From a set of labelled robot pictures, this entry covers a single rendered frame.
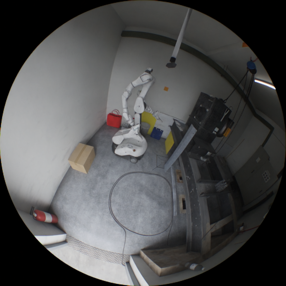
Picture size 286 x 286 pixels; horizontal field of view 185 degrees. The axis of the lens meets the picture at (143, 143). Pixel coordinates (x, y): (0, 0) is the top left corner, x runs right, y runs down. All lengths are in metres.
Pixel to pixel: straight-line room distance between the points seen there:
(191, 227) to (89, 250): 1.35
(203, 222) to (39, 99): 2.05
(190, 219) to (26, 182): 1.96
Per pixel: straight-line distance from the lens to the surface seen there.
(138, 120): 1.37
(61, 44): 1.32
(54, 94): 1.25
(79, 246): 1.61
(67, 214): 1.59
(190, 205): 1.33
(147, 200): 1.50
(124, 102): 1.13
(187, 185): 1.41
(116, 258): 1.56
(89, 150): 1.58
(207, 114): 1.42
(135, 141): 1.73
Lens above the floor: 1.40
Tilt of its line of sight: 39 degrees down
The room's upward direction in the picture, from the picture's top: 19 degrees clockwise
